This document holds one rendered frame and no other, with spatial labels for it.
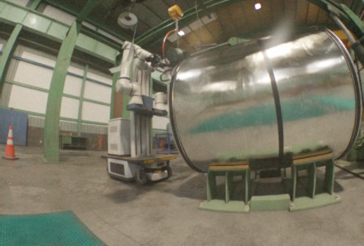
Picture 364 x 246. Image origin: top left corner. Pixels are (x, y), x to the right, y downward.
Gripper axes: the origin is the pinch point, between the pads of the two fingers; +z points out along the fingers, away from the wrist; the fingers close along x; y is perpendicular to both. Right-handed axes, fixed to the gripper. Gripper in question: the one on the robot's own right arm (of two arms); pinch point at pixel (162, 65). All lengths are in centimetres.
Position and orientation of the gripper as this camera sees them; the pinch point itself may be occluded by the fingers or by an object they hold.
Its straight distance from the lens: 146.7
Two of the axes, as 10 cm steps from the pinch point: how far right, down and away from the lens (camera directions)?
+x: -3.6, 7.8, 5.1
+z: 7.7, 5.6, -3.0
